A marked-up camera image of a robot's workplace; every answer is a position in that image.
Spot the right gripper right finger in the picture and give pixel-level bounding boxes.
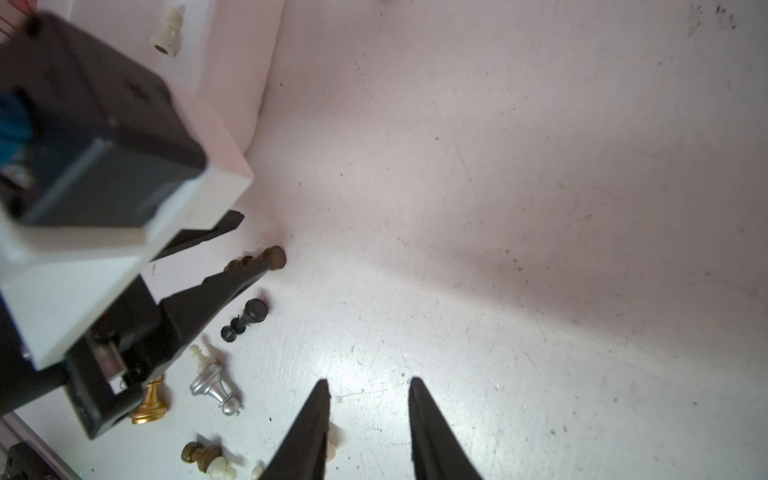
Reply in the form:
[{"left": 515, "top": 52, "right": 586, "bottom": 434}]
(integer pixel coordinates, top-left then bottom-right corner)
[{"left": 408, "top": 377, "right": 481, "bottom": 480}]

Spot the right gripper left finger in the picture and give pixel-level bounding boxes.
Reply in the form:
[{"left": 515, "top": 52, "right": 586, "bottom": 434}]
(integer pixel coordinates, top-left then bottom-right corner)
[{"left": 260, "top": 379, "right": 331, "bottom": 480}]

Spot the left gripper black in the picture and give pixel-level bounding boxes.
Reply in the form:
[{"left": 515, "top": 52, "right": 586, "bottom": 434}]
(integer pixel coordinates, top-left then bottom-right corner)
[{"left": 1, "top": 210, "right": 269, "bottom": 440}]

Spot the brown wooden knight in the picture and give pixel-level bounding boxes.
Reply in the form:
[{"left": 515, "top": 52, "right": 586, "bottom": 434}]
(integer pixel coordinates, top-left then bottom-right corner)
[{"left": 224, "top": 245, "right": 287, "bottom": 272}]

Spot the black and white pawn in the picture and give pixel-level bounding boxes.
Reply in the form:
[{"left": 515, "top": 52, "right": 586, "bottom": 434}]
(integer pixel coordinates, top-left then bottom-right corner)
[{"left": 150, "top": 5, "right": 185, "bottom": 57}]

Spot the gold silver chess piece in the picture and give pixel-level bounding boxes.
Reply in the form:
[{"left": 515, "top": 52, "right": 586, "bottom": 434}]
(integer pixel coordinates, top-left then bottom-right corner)
[{"left": 130, "top": 377, "right": 168, "bottom": 425}]

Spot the white storage tray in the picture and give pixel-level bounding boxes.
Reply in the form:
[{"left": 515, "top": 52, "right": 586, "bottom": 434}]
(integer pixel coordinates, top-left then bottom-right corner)
[{"left": 36, "top": 0, "right": 285, "bottom": 151}]

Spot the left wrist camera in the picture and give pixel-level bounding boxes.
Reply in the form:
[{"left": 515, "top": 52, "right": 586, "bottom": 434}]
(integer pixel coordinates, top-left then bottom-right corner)
[{"left": 1, "top": 12, "right": 254, "bottom": 370}]

